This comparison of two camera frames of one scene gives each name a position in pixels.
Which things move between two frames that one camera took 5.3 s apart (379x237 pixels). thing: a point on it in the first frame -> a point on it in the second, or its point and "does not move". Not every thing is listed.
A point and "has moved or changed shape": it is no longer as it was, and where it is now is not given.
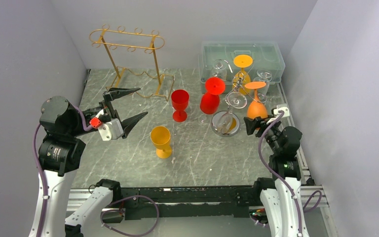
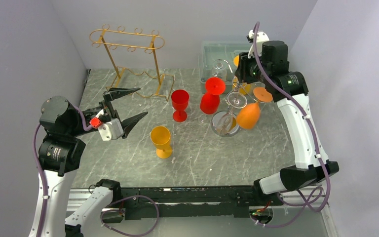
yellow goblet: x=242 y=77 does not move
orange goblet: x=256 y=108 has moved or changed shape
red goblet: x=210 y=101 does not move
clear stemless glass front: x=219 y=68 does not move
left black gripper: x=113 y=93 does not move
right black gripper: x=251 y=125 -> x=242 y=72
